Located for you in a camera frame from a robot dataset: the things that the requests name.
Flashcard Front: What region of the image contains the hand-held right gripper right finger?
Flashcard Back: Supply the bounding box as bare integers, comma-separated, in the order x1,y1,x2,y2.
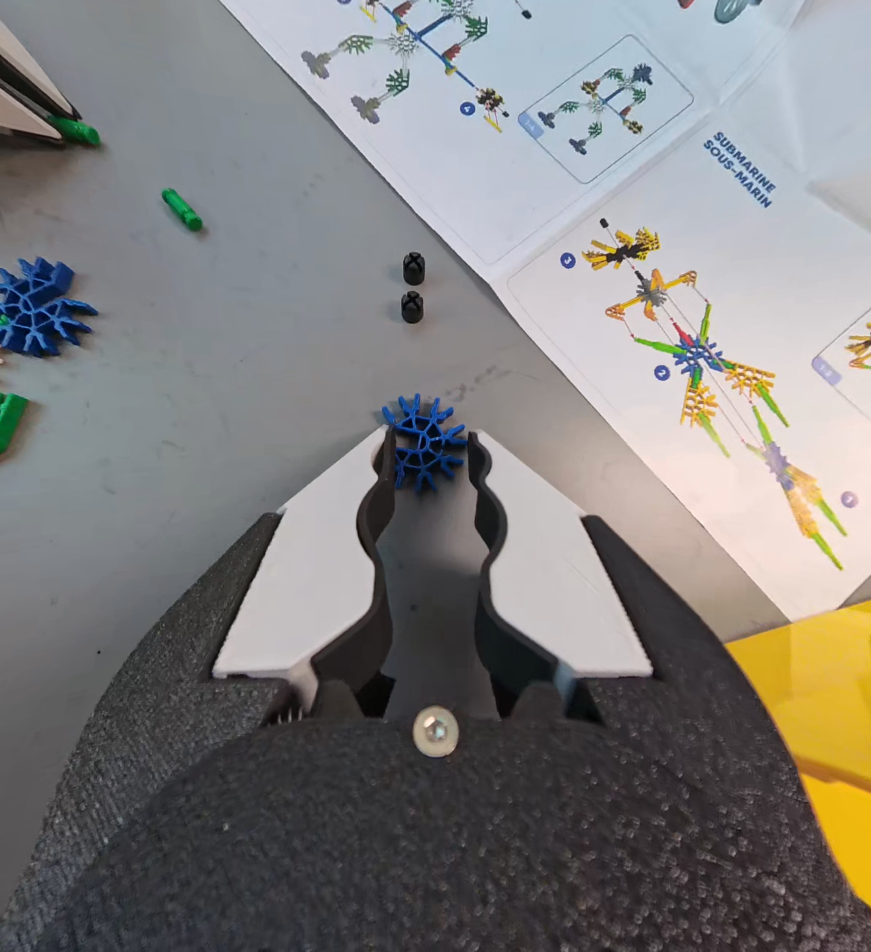
467,429,655,719

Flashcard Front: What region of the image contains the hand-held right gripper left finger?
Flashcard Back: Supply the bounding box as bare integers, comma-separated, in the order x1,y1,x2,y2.
212,426,397,716

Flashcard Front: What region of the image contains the blue toy connector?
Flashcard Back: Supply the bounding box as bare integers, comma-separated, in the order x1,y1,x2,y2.
381,393,470,494
0,256,99,358

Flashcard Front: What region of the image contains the yellow plastic bin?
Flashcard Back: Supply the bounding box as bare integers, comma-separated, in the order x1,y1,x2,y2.
726,588,871,952

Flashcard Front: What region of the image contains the folded paper instruction sheet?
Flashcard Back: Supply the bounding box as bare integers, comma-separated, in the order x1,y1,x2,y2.
220,0,871,622

